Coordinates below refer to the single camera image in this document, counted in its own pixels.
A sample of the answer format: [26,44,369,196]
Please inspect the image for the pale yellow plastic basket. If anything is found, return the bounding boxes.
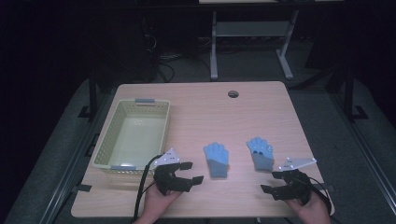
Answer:
[92,98,172,175]

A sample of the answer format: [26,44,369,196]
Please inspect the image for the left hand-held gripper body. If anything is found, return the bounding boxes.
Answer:
[152,147,193,197]

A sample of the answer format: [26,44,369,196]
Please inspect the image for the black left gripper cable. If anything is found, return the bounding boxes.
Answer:
[133,154,164,222]

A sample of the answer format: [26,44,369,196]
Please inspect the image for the person's left hand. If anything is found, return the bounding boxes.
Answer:
[134,184,183,224]

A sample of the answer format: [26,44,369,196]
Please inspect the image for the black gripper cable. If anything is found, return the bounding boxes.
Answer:
[306,176,333,216]
[133,154,164,222]

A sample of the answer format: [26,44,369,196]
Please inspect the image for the blue grey knit glove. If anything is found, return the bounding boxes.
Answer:
[203,142,231,179]

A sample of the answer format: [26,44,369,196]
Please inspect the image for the blue grey glove dark dots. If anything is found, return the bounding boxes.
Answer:
[246,136,276,173]

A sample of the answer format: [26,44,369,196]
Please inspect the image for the white metal table frame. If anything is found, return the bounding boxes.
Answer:
[209,9,301,81]

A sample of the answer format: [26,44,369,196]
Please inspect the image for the black metal stand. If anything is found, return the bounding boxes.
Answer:
[78,74,99,119]
[343,66,369,122]

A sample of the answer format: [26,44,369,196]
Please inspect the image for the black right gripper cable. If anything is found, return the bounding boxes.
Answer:
[306,176,333,216]

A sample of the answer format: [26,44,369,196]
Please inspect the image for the person's right hand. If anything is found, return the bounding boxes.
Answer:
[286,192,332,224]

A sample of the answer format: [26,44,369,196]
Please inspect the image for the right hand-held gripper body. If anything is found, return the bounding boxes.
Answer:
[271,157,318,206]

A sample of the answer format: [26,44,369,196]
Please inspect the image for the aluminium floor rail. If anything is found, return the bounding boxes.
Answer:
[38,92,108,224]
[330,92,396,217]

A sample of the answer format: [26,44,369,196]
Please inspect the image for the tangle of floor cables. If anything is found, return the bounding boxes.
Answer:
[141,18,213,83]

